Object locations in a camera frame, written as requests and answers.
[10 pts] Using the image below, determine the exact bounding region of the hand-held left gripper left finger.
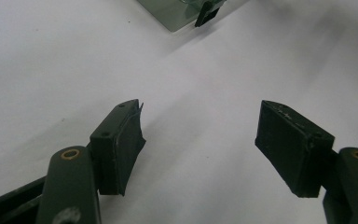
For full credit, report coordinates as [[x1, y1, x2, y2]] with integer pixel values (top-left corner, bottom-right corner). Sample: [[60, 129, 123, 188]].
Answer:
[[89, 99, 146, 197]]

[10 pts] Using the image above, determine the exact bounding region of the grey-green machine base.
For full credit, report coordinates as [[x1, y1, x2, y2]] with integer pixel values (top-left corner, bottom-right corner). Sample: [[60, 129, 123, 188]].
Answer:
[[136, 0, 227, 33]]

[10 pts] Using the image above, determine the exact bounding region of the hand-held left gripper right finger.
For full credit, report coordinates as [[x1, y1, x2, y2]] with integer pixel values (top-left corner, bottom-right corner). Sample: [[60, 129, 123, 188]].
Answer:
[[255, 100, 336, 198]]

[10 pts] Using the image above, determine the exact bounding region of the white table board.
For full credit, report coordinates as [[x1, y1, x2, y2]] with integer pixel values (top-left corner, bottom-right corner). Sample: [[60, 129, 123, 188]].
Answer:
[[0, 0, 358, 224]]

